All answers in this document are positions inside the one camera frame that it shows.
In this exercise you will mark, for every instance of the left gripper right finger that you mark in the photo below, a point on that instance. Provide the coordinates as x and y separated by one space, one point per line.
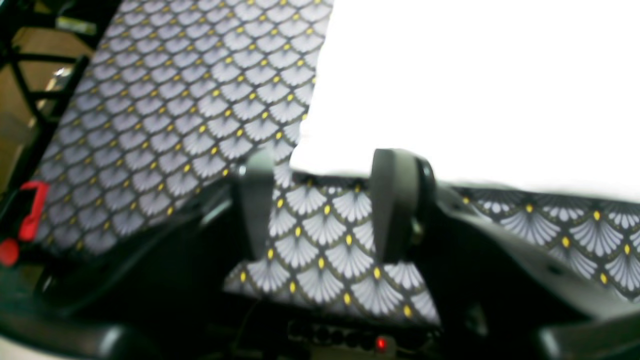
403 191

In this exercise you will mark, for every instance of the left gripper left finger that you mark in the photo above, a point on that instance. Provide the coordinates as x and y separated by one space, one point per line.
255 188

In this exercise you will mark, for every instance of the white T-shirt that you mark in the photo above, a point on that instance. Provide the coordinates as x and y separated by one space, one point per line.
530 95

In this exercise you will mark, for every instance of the patterned fan-print tablecloth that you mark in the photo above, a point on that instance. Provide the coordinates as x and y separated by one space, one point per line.
180 90

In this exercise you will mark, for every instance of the red table clamp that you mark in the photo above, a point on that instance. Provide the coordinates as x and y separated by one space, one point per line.
20 219

